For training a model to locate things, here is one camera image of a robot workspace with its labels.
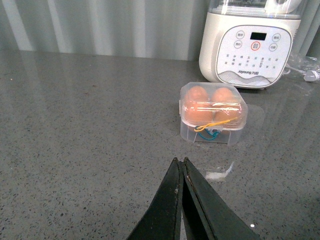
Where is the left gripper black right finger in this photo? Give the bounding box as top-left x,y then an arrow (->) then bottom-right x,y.
182,157 -> 260,240

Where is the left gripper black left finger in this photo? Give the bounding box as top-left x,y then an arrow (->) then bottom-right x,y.
128,157 -> 184,240

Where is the blue rubber band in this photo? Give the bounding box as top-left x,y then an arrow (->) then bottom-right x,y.
198,129 -> 220,141

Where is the yellow rubber band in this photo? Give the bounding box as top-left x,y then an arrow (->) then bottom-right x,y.
194,117 -> 238,133

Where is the clear plastic egg box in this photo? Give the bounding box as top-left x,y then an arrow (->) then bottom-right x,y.
179,82 -> 248,145

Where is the brown egg carried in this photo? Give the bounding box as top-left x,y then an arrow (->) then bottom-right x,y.
213,103 -> 242,122

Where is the brown egg front left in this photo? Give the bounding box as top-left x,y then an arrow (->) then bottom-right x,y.
184,102 -> 213,124

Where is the brown egg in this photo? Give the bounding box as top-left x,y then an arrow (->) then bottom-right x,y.
211,87 -> 237,103
184,85 -> 209,102
184,102 -> 213,124

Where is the brown egg back right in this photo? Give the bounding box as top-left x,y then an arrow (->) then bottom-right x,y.
211,87 -> 237,103

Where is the brown egg back left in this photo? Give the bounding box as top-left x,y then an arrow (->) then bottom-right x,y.
184,85 -> 209,102

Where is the white Joyoung soymilk maker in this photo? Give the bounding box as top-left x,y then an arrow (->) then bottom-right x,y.
199,0 -> 306,89

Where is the clear plastic bag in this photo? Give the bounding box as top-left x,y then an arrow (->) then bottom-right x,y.
285,53 -> 320,83

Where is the white power cable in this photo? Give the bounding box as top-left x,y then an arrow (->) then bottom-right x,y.
284,63 -> 320,83

